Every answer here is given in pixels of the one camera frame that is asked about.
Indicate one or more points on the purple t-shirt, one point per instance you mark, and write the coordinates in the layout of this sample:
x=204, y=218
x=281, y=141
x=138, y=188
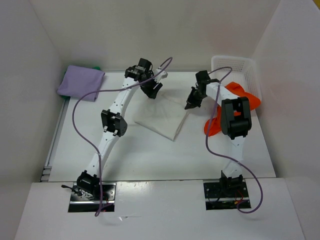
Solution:
x=80, y=83

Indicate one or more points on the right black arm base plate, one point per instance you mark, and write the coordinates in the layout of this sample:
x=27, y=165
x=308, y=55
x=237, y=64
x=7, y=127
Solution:
x=216, y=199

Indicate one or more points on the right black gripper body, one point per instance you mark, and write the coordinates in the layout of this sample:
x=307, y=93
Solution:
x=195, y=91

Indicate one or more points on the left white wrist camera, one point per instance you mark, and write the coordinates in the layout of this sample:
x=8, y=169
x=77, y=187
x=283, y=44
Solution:
x=159, y=74

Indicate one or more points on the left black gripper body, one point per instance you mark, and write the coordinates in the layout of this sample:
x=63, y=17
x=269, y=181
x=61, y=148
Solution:
x=149, y=76

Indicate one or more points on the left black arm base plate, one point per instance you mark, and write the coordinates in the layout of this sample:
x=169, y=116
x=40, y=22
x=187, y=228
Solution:
x=83, y=202

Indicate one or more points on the orange t-shirt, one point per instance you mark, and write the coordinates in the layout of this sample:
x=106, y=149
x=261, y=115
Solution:
x=238, y=90

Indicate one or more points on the white t-shirt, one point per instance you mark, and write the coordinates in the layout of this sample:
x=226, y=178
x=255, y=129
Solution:
x=163, y=115

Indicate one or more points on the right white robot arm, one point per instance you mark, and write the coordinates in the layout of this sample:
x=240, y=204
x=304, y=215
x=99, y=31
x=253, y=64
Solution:
x=235, y=122

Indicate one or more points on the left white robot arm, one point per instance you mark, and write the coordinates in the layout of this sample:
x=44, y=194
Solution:
x=114, y=126

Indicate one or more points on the green t-shirt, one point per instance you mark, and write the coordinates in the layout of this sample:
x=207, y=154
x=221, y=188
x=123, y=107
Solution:
x=96, y=67

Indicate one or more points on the white plastic basket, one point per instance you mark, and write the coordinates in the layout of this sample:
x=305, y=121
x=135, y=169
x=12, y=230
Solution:
x=243, y=72

